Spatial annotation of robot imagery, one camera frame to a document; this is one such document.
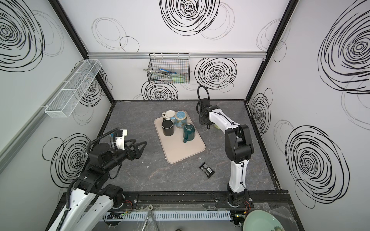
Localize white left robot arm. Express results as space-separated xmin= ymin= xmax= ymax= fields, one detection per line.
xmin=196 ymin=85 xmax=254 ymax=208

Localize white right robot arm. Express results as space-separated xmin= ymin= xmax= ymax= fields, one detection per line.
xmin=49 ymin=128 xmax=147 ymax=231

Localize black mug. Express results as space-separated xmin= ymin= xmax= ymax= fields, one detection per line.
xmin=161 ymin=119 xmax=174 ymax=137

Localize cream white mug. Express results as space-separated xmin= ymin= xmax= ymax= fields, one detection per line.
xmin=162 ymin=110 xmax=176 ymax=121

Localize blue butterfly mug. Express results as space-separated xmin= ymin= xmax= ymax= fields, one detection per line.
xmin=175 ymin=111 xmax=188 ymax=129

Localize dark green mug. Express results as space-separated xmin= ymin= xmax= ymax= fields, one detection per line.
xmin=183 ymin=123 xmax=195 ymax=143

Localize beige plastic tray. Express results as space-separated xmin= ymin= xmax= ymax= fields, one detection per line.
xmin=154 ymin=118 xmax=206 ymax=164

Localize black snack packet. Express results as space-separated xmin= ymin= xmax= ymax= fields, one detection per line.
xmin=199 ymin=162 xmax=215 ymax=179

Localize light green plate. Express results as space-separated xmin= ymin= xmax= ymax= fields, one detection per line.
xmin=242 ymin=210 xmax=285 ymax=231

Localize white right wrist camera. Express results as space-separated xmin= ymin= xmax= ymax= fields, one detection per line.
xmin=111 ymin=129 xmax=128 ymax=150

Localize white wire shelf basket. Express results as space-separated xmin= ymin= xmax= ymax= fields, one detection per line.
xmin=44 ymin=59 xmax=102 ymax=118

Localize utensils in wire basket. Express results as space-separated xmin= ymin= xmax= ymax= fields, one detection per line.
xmin=143 ymin=68 xmax=187 ymax=83

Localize black wire basket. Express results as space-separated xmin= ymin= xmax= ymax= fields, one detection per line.
xmin=147 ymin=53 xmax=190 ymax=84

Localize white slotted cable duct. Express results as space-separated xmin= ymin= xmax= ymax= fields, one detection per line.
xmin=103 ymin=210 xmax=232 ymax=222

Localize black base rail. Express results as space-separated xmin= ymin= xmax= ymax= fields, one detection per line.
xmin=57 ymin=189 xmax=293 ymax=210

